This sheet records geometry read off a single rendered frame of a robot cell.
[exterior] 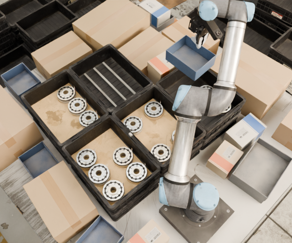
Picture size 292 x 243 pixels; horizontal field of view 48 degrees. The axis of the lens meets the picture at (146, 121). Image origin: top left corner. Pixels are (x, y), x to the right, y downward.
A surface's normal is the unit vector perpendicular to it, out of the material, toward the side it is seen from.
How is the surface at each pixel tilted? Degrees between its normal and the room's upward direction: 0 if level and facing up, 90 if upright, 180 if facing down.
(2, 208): 0
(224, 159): 0
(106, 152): 0
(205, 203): 10
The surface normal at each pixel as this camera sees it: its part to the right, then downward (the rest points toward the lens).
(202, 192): 0.15, -0.44
